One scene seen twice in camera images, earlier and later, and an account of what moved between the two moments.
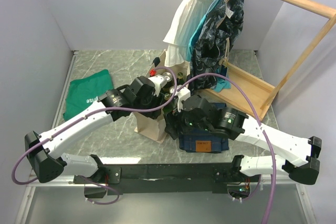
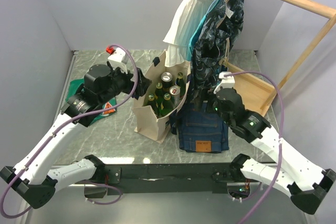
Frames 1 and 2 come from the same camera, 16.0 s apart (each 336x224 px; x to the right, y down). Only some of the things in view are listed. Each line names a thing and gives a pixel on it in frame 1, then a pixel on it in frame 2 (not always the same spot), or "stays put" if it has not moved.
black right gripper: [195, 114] to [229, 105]
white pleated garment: [191, 10] stays put
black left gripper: [157, 100] to [142, 84]
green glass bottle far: [180, 80] stays put
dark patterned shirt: [216, 39] stays put
